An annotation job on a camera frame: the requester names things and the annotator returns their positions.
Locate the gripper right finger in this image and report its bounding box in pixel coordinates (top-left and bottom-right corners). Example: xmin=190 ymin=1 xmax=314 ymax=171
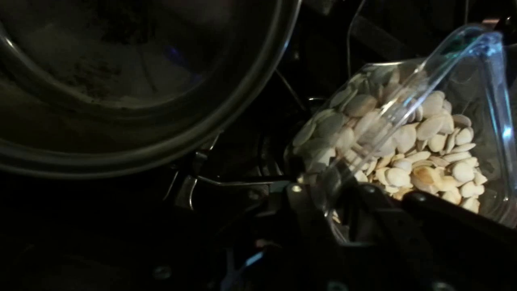
xmin=347 ymin=185 xmax=517 ymax=291

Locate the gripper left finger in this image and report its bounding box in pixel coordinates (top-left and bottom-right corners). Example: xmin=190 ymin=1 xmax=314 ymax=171
xmin=218 ymin=183 xmax=384 ymax=291

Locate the clear plastic container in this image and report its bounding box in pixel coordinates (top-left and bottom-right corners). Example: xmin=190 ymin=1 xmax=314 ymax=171
xmin=283 ymin=23 xmax=517 ymax=229

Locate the steel pot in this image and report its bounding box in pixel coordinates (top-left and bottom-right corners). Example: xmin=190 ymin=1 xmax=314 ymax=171
xmin=0 ymin=0 xmax=303 ymax=179

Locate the stove burner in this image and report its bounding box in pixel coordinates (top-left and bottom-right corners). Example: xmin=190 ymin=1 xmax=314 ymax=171
xmin=162 ymin=129 xmax=292 ymax=211

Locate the heap of pale seeds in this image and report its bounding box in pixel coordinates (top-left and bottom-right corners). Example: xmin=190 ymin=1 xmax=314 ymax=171
xmin=292 ymin=67 xmax=489 ymax=215

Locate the black stove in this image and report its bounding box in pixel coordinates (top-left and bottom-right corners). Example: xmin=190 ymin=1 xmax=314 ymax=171
xmin=0 ymin=0 xmax=517 ymax=291

